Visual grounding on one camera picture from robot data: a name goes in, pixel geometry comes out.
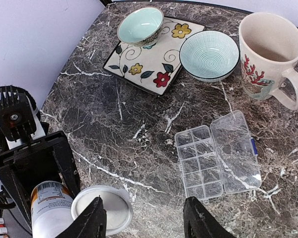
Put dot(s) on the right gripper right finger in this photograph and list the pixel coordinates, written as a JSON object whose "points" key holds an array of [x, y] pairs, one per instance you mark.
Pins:
{"points": [[199, 223]]}

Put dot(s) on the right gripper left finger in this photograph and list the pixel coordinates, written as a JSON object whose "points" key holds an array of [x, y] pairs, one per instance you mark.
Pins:
{"points": [[91, 223]]}

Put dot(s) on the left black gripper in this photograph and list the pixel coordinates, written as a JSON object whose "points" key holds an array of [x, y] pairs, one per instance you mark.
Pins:
{"points": [[24, 167]]}

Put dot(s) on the large orange label pill bottle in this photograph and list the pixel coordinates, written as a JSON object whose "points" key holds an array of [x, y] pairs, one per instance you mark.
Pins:
{"points": [[50, 209]]}

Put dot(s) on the clear plastic pill organizer box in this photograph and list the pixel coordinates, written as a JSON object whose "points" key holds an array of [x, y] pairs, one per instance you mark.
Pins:
{"points": [[218, 158]]}

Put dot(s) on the blue box latch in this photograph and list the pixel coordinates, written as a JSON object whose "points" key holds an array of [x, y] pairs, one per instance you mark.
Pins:
{"points": [[253, 145]]}

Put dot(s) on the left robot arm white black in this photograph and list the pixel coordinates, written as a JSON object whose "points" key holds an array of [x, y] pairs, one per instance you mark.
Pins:
{"points": [[38, 178]]}

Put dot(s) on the square floral ceramic plate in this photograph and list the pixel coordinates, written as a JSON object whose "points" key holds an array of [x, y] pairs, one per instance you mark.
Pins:
{"points": [[153, 68]]}

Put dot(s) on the right teal ceramic bowl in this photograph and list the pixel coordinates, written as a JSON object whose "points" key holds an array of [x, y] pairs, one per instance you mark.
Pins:
{"points": [[209, 56]]}

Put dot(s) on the teal ceramic bowl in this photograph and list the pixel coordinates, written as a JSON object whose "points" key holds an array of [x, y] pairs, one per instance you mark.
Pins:
{"points": [[142, 27], [209, 56]]}

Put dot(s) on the left teal ceramic bowl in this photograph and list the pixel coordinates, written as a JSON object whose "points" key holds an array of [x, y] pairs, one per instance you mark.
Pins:
{"points": [[142, 27]]}

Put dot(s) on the cream mug with coral pattern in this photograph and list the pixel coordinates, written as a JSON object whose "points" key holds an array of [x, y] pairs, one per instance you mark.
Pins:
{"points": [[268, 55]]}

